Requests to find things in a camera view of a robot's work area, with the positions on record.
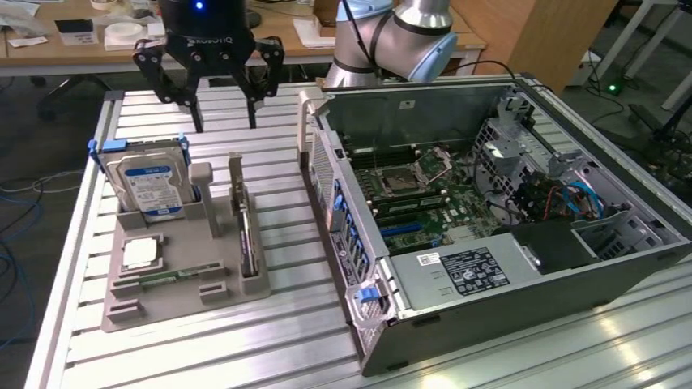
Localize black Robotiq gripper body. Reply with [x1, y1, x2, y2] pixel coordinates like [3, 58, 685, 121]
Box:
[157, 0, 255, 79]

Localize black graphics card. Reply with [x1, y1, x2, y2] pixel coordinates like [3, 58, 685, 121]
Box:
[225, 152, 261, 280]

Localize white paper stack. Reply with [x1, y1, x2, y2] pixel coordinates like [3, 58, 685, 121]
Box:
[293, 18, 340, 50]

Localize white box with round roll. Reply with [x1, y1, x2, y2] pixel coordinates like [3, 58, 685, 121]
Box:
[103, 22, 152, 52]

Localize wooden desk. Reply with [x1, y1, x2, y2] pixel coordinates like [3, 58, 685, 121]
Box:
[0, 0, 488, 78]

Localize brown cardboard box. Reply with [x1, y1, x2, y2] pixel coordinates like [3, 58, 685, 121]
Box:
[312, 0, 347, 26]

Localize white box with black top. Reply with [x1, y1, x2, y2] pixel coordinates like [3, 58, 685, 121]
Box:
[53, 19, 100, 46]

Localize hard disk with blue carrier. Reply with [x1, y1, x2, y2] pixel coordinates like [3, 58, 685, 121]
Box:
[87, 132, 196, 223]

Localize clear plastic bag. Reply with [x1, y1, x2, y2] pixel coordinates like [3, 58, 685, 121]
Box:
[0, 10, 53, 36]

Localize CPU socket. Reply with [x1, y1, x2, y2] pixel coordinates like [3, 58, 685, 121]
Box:
[380, 165, 424, 196]

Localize metal socket cover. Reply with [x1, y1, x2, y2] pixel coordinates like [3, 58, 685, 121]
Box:
[413, 147, 453, 179]

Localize silver CPU chip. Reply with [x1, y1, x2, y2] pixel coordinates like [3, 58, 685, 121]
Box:
[123, 238, 161, 268]

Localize black expansion slot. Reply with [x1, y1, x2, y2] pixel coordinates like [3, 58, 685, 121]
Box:
[377, 216, 421, 229]

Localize green RAM stick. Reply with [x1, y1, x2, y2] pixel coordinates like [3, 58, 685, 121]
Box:
[137, 265, 205, 287]

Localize wooden cabinet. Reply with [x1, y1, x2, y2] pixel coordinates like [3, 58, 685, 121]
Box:
[451, 0, 620, 92]

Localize gray plastic parts rack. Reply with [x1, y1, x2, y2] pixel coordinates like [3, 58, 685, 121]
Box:
[100, 161, 272, 334]

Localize gray power supply unit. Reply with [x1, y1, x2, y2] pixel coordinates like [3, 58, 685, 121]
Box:
[388, 234, 541, 321]

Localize dark gray PC case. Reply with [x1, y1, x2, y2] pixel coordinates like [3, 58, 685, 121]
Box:
[295, 72, 692, 378]

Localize metal disk bay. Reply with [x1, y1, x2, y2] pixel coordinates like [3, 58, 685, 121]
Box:
[569, 204, 683, 263]

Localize black cable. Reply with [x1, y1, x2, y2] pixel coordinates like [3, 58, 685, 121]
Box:
[437, 59, 547, 90]

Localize blue wire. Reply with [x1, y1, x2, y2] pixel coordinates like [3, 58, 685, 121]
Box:
[559, 181, 605, 220]

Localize white table frame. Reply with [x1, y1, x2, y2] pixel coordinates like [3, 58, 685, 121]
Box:
[588, 0, 692, 110]

